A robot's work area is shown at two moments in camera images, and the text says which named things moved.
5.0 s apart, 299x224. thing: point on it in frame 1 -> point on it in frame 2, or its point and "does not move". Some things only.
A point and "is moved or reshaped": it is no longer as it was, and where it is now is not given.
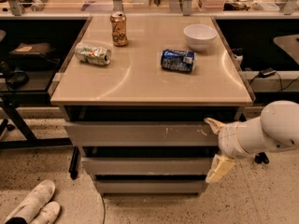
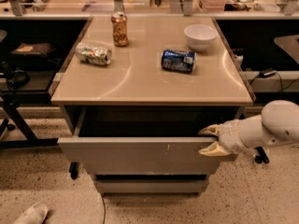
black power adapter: x=264 y=73 does not move
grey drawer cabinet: x=135 y=92 does not move
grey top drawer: x=141 y=133 is moved or reshaped
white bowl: x=199 y=36 does not move
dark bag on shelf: x=33 y=49 does not move
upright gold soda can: x=120 y=34 does not move
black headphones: x=17 y=79 does not move
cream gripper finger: x=215 y=125 -> x=212 y=130
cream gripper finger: x=220 y=167 -> x=214 y=149
